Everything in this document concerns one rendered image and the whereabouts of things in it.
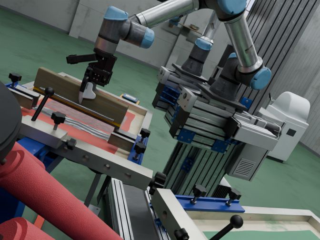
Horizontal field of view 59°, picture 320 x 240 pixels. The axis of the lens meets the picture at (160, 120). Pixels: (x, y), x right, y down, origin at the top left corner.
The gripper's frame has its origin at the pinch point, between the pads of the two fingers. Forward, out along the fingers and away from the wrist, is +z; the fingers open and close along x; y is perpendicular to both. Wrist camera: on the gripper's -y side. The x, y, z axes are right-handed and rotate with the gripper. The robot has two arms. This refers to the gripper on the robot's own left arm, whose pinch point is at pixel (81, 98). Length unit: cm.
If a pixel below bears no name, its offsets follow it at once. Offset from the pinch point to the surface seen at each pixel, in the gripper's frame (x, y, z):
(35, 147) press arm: -36.4, 1.6, 4.9
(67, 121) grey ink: 4.8, -3.3, 13.1
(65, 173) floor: 115, -19, 109
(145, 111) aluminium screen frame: 56, 24, 11
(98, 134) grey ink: 5.0, 10.4, 12.9
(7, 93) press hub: -74, 10, -23
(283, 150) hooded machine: 438, 309, 84
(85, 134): 1.0, 5.9, 13.6
